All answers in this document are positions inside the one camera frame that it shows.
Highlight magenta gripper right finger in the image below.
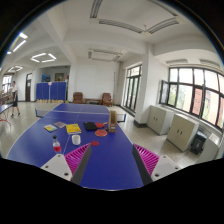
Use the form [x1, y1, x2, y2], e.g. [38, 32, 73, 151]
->
[132, 144, 180, 185]

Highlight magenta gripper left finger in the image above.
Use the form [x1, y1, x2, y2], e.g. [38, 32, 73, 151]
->
[42, 144, 92, 185]

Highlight clear bottle red liquid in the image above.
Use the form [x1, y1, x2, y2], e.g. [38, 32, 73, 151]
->
[53, 135, 62, 154]

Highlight white paper cup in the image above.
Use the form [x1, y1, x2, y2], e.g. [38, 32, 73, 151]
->
[72, 135, 81, 145]

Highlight small red round lid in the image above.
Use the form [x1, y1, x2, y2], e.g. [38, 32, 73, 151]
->
[91, 141, 99, 146]

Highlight yellow book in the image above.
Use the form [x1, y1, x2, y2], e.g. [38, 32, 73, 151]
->
[66, 124, 81, 134]

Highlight blue ping pong table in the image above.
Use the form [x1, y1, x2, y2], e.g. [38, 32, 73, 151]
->
[7, 104, 143, 190]

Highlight black pouch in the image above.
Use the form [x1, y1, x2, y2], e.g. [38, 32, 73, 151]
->
[84, 122, 97, 131]

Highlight grey booklet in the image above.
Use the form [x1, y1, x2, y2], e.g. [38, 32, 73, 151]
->
[54, 121, 66, 128]

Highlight red ping pong paddle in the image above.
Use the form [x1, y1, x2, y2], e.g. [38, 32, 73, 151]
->
[95, 130, 108, 137]
[95, 122, 107, 128]

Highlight small colourful booklet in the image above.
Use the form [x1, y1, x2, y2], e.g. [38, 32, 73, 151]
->
[44, 124, 57, 132]

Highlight near beige cabinet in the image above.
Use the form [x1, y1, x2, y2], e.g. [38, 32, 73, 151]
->
[167, 114, 199, 152]

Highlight beige cabinet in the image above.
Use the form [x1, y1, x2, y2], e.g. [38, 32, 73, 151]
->
[147, 105, 174, 135]
[167, 114, 199, 152]

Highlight far beige cabinet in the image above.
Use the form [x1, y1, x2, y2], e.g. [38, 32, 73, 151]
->
[147, 105, 174, 135]

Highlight black bin by window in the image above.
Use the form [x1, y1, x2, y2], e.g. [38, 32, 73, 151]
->
[190, 131, 207, 155]

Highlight table tennis net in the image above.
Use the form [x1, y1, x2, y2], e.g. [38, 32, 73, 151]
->
[35, 108, 128, 123]

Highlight brown cardboard box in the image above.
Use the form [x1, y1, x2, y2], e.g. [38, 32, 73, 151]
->
[108, 110, 117, 133]

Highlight low wooden coffee table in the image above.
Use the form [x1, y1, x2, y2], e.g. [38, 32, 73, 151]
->
[84, 98, 102, 105]

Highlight left brown armchair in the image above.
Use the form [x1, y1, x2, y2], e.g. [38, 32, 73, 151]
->
[73, 92, 83, 104]

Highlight brown armchair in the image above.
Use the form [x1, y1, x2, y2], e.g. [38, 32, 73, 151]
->
[73, 92, 83, 104]
[102, 93, 113, 106]

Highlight right brown armchair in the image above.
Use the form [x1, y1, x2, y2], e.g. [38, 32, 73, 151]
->
[102, 93, 113, 106]

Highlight blue folded table panels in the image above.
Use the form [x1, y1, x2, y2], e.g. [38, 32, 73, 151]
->
[36, 82, 67, 100]

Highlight standing person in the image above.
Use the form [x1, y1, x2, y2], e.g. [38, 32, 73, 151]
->
[11, 81, 20, 117]

